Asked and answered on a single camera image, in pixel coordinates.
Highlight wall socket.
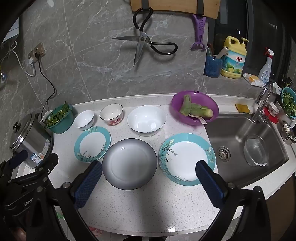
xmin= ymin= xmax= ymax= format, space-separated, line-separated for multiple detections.
xmin=28 ymin=42 xmax=45 ymax=63

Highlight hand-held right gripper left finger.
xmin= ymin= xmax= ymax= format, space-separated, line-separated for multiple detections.
xmin=26 ymin=160 xmax=103 ymax=241

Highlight teal plastic basin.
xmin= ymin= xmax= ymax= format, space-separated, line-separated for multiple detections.
xmin=44 ymin=103 xmax=74 ymax=135

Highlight steel faucet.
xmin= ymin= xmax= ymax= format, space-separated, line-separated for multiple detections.
xmin=252 ymin=82 xmax=274 ymax=123

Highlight small teal bowl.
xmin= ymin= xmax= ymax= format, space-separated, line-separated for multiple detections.
xmin=280 ymin=87 xmax=296 ymax=116

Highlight blue utensil holder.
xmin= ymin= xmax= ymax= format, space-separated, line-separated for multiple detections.
xmin=203 ymin=55 xmax=223 ymax=78

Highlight wooden cutting board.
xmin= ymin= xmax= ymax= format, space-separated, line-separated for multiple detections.
xmin=130 ymin=0 xmax=220 ymax=19

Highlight black power cable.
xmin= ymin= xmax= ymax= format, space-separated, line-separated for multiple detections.
xmin=35 ymin=52 xmax=57 ymax=123

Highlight person's left hand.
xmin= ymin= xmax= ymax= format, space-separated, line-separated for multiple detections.
xmin=11 ymin=228 xmax=26 ymax=241

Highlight chopped green leaves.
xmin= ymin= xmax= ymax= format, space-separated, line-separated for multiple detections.
xmin=282 ymin=91 xmax=296 ymax=115

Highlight stainless steel electric pot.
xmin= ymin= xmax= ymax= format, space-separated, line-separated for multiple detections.
xmin=9 ymin=113 xmax=55 ymax=169

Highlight red coaster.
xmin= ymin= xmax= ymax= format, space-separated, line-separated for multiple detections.
xmin=264 ymin=108 xmax=278 ymax=124

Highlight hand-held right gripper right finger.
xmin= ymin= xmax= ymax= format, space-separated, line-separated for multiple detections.
xmin=195 ymin=160 xmax=271 ymax=241

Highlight grey plate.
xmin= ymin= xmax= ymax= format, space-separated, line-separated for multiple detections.
xmin=102 ymin=138 xmax=158 ymax=190

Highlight white power cable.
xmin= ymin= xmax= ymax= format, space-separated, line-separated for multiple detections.
xmin=0 ymin=41 xmax=35 ymax=77

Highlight sink drain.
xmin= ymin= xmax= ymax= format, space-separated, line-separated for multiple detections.
xmin=217 ymin=147 xmax=230 ymax=161

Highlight yellow sponge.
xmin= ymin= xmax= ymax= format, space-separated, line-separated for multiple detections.
xmin=235 ymin=103 xmax=250 ymax=113

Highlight large teal floral plate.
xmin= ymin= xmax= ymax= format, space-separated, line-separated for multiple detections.
xmin=159 ymin=133 xmax=216 ymax=186

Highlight black-handled kitchen scissors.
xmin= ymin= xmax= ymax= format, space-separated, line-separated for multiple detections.
xmin=110 ymin=7 xmax=178 ymax=67

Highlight stainless steel sink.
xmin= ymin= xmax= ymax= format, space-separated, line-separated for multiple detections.
xmin=206 ymin=113 xmax=289 ymax=188

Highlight small white bowl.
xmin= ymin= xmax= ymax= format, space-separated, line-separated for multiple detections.
xmin=73 ymin=110 xmax=95 ymax=130

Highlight peeled green vegetable stem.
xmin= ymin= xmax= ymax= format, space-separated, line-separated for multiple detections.
xmin=190 ymin=103 xmax=213 ymax=117

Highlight purple peeler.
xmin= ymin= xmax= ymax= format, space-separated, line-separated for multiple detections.
xmin=190 ymin=14 xmax=207 ymax=52

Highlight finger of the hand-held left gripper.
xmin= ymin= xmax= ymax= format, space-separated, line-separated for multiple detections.
xmin=35 ymin=153 xmax=60 ymax=179
xmin=8 ymin=150 xmax=28 ymax=169

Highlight yellow dish soap bottle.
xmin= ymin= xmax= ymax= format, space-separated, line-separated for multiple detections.
xmin=220 ymin=36 xmax=249 ymax=80

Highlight red floral bowl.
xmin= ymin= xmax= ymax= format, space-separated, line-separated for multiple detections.
xmin=99 ymin=103 xmax=124 ymax=126

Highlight purple plastic basin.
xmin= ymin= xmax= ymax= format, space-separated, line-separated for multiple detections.
xmin=171 ymin=91 xmax=219 ymax=127

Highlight white-handled knife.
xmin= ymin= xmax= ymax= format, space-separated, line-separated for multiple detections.
xmin=215 ymin=46 xmax=229 ymax=58

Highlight white spoon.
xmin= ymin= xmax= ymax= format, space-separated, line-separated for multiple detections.
xmin=188 ymin=113 xmax=207 ymax=124

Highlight green vegetable peel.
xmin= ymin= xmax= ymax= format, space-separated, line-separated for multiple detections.
xmin=180 ymin=95 xmax=193 ymax=116

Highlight small patterned cup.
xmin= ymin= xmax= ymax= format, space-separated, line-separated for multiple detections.
xmin=268 ymin=102 xmax=280 ymax=116

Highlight small teal floral plate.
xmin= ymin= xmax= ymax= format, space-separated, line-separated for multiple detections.
xmin=74 ymin=126 xmax=112 ymax=163

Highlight steel strainer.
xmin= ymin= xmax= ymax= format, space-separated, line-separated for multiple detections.
xmin=281 ymin=122 xmax=296 ymax=145

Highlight clear glass bowl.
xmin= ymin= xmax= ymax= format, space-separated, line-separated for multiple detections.
xmin=243 ymin=136 xmax=270 ymax=167

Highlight leafy green vegetables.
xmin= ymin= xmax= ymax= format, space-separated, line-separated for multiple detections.
xmin=44 ymin=101 xmax=71 ymax=127

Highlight white spray bottle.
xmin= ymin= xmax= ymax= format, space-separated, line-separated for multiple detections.
xmin=258 ymin=47 xmax=275 ymax=84

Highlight white yellow packet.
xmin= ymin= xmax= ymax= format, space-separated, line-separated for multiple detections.
xmin=242 ymin=73 xmax=266 ymax=87

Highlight large white bowl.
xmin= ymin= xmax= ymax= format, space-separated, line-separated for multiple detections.
xmin=127 ymin=105 xmax=167 ymax=136

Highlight white water heater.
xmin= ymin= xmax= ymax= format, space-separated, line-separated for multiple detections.
xmin=1 ymin=19 xmax=20 ymax=43

